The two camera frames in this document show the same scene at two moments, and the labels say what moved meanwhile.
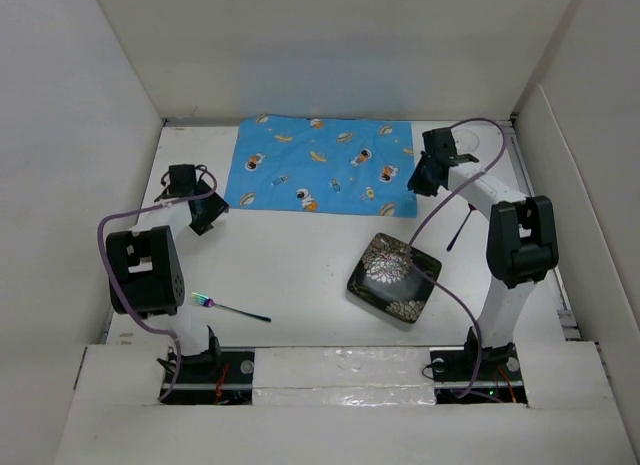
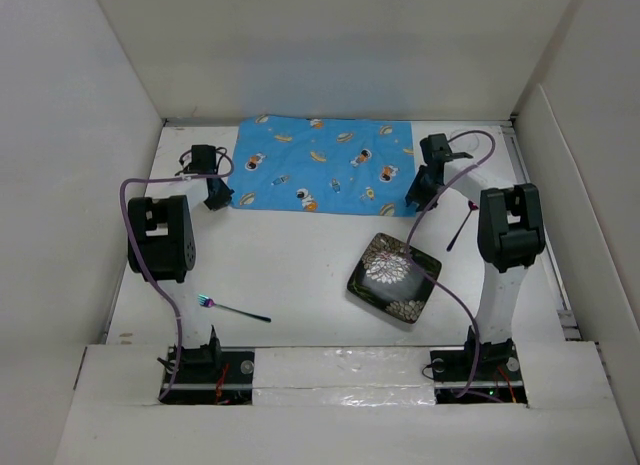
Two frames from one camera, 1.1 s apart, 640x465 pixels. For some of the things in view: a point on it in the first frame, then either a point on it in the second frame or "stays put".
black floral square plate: [385, 275] stays put
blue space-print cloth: [358, 166] stays put
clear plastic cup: [466, 141] stays put
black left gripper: [216, 208] to [223, 200]
